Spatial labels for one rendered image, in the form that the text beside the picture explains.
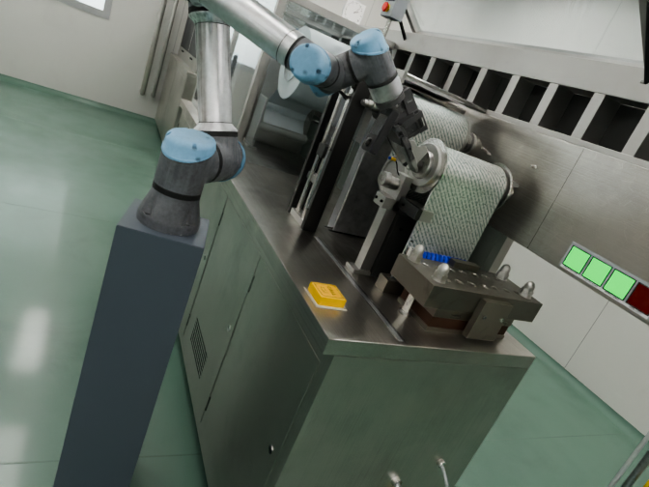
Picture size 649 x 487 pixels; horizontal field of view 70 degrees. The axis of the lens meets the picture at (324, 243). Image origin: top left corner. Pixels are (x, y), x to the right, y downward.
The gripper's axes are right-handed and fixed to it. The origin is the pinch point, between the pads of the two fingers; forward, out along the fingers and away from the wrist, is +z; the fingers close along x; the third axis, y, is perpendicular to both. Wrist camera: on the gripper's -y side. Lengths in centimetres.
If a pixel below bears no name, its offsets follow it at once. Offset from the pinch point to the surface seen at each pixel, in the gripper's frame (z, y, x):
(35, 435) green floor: 25, -140, 30
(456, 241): 24.9, 2.3, -7.0
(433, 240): 19.6, -3.8, -7.0
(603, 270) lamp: 30, 21, -38
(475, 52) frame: 3, 54, 42
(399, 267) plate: 15.0, -17.1, -13.2
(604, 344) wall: 261, 110, 63
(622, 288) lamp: 31, 20, -44
